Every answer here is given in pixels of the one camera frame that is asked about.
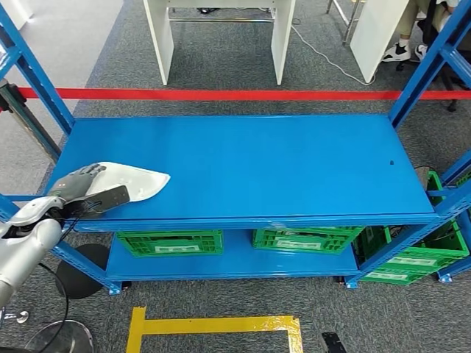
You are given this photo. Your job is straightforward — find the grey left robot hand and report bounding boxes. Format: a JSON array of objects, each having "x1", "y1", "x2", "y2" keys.
[{"x1": 48, "y1": 164, "x2": 107, "y2": 203}]

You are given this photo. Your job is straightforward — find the white curved plastic part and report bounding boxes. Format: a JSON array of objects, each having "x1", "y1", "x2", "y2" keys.
[{"x1": 85, "y1": 161, "x2": 171, "y2": 203}]

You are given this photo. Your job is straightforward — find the blue metal shelf rack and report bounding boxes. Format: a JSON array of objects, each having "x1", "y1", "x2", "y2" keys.
[
  {"x1": 436, "y1": 148, "x2": 471, "y2": 285},
  {"x1": 0, "y1": 0, "x2": 471, "y2": 297}
]

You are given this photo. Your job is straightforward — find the black barrier stanchion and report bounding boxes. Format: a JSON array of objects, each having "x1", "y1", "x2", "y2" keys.
[{"x1": 0, "y1": 77, "x2": 111, "y2": 301}]

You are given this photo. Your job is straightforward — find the green plastic crate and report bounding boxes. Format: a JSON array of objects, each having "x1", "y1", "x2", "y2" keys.
[
  {"x1": 116, "y1": 229, "x2": 224, "y2": 258},
  {"x1": 252, "y1": 226, "x2": 365, "y2": 255},
  {"x1": 352, "y1": 171, "x2": 470, "y2": 275},
  {"x1": 361, "y1": 265, "x2": 442, "y2": 287}
]

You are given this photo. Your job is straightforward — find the small chrome fitting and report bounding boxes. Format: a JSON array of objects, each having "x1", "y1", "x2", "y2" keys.
[{"x1": 0, "y1": 310, "x2": 29, "y2": 326}]

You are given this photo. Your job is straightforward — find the chrome barrier stanchion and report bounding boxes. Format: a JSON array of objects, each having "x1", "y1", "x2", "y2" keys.
[{"x1": 23, "y1": 318, "x2": 96, "y2": 353}]

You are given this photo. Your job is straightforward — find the white desk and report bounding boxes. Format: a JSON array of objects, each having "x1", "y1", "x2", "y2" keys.
[{"x1": 143, "y1": 0, "x2": 297, "y2": 87}]

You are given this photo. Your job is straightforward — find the red barrier belt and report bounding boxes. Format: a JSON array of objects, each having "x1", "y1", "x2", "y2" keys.
[{"x1": 18, "y1": 88, "x2": 471, "y2": 102}]

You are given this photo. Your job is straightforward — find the yellow floor tape square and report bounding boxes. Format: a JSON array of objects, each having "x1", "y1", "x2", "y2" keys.
[{"x1": 126, "y1": 307, "x2": 304, "y2": 353}]

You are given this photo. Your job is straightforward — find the black robot foot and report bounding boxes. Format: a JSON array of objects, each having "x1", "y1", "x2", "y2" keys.
[{"x1": 321, "y1": 332, "x2": 347, "y2": 353}]

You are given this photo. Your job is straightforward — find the white desk panel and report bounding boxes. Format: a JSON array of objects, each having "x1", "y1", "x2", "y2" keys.
[{"x1": 349, "y1": 0, "x2": 411, "y2": 84}]

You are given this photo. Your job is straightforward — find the person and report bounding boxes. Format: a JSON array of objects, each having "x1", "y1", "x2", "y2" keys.
[{"x1": 382, "y1": 0, "x2": 460, "y2": 64}]

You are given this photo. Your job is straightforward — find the black office chair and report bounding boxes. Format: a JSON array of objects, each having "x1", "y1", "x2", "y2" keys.
[{"x1": 396, "y1": 0, "x2": 471, "y2": 114}]

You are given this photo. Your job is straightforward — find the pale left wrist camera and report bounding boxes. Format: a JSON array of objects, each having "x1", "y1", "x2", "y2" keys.
[{"x1": 63, "y1": 185, "x2": 131, "y2": 218}]

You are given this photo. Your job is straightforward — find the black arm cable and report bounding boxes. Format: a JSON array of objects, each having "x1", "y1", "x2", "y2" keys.
[{"x1": 37, "y1": 214, "x2": 104, "y2": 353}]

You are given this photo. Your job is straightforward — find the white floor cable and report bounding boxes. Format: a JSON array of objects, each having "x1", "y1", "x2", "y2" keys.
[{"x1": 291, "y1": 24, "x2": 377, "y2": 88}]

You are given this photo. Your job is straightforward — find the metal table frame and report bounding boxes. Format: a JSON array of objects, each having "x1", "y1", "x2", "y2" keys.
[{"x1": 327, "y1": 0, "x2": 363, "y2": 49}]

